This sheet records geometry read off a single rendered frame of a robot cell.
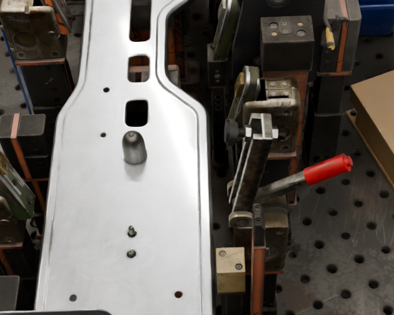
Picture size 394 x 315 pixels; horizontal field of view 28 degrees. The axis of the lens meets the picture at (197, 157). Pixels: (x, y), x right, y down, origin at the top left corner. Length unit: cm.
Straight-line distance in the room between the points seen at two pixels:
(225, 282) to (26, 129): 40
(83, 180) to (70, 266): 13
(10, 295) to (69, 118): 28
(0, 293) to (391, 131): 73
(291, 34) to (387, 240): 46
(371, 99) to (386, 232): 24
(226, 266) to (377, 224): 52
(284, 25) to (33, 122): 39
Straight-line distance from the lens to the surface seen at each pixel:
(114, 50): 123
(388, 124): 142
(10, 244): 113
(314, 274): 133
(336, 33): 118
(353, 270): 134
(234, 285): 94
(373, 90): 146
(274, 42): 106
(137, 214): 104
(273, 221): 97
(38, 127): 117
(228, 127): 84
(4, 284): 105
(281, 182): 94
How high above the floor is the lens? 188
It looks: 54 degrees down
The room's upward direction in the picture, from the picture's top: 4 degrees counter-clockwise
